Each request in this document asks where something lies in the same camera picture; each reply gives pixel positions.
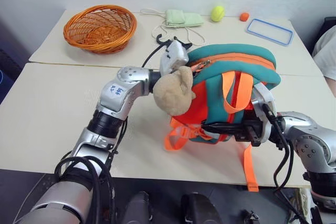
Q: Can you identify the clear blue-rimmed container lid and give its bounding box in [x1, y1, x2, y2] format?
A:
[246, 18, 294, 48]

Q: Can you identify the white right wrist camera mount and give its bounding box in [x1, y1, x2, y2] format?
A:
[251, 82, 277, 146]

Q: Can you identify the person in white clothing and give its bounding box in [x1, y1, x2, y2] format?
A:
[312, 25, 336, 81]

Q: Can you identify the yellow tennis ball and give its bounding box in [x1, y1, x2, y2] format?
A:
[211, 5, 226, 23]

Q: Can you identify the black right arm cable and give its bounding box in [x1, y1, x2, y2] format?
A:
[262, 103, 310, 224]

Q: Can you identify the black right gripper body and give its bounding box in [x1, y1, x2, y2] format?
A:
[233, 111, 264, 147]

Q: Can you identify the orange woven basket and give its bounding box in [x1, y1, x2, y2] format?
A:
[62, 4, 138, 55]

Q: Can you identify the dark rounded shape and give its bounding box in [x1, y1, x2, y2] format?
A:
[122, 190, 154, 224]
[180, 192, 224, 224]

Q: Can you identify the orange and teal backpack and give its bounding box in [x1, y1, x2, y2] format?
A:
[164, 43, 282, 193]

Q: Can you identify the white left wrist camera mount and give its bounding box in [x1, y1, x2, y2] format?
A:
[159, 39, 189, 74]

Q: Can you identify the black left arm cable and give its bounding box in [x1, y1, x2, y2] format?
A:
[141, 34, 172, 69]

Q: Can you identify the small dark bracket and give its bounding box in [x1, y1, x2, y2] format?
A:
[240, 209, 261, 224]

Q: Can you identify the dark object with blue ring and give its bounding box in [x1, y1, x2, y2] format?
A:
[0, 48, 30, 105]

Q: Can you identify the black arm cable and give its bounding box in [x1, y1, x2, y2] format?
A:
[141, 34, 172, 69]
[262, 103, 310, 224]

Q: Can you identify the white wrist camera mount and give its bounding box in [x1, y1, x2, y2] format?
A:
[251, 82, 277, 146]
[159, 39, 189, 74]

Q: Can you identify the light green folded cloth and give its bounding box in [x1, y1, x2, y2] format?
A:
[164, 9, 204, 28]

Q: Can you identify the black chair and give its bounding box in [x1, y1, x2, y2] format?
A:
[312, 16, 336, 51]

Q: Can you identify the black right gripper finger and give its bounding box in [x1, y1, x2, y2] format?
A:
[209, 129, 245, 137]
[201, 121, 246, 130]

